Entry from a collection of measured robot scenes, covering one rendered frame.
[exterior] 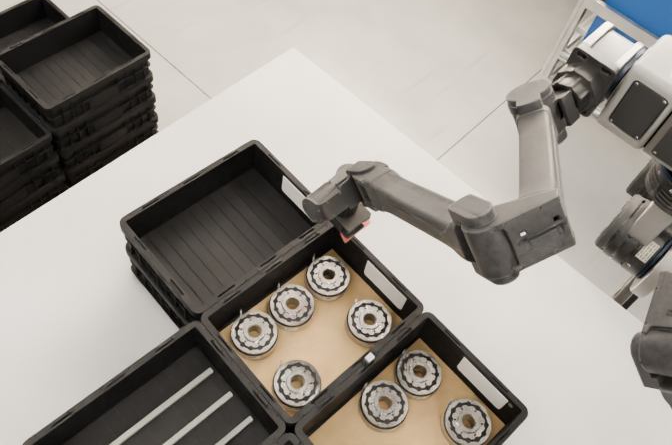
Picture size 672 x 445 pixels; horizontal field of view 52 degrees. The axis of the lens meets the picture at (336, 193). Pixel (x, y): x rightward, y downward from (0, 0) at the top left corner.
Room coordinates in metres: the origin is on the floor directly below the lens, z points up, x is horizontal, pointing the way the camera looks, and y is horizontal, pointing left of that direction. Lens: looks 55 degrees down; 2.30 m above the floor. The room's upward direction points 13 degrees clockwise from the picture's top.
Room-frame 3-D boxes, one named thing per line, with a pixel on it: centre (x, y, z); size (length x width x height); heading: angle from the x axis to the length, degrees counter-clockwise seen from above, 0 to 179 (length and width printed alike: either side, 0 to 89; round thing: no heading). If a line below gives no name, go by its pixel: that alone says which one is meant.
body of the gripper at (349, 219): (0.77, -0.02, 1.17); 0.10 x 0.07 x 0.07; 53
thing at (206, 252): (0.82, 0.23, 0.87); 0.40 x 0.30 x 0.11; 144
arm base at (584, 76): (0.93, -0.37, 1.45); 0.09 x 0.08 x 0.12; 58
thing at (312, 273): (0.77, -0.03, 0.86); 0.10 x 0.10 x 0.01
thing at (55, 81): (1.49, 0.93, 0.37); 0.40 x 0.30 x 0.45; 148
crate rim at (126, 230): (0.82, 0.23, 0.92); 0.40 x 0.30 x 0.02; 144
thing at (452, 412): (0.51, -0.38, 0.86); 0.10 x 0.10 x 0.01
